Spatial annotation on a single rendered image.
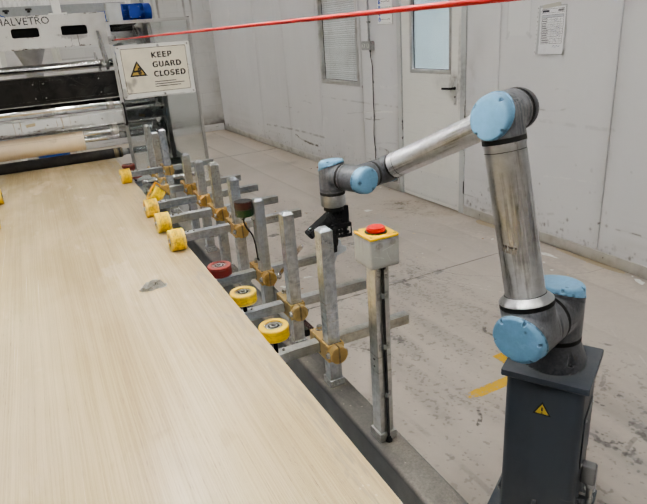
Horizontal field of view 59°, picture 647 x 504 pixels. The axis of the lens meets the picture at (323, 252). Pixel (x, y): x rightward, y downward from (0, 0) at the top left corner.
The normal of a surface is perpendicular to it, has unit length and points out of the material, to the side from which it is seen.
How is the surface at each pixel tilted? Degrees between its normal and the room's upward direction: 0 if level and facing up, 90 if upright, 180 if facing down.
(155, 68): 90
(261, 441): 0
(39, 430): 0
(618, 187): 90
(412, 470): 0
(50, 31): 90
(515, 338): 95
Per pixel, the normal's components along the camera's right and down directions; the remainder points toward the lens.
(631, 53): -0.89, 0.22
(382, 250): 0.44, 0.29
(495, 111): -0.72, 0.18
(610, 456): -0.07, -0.93
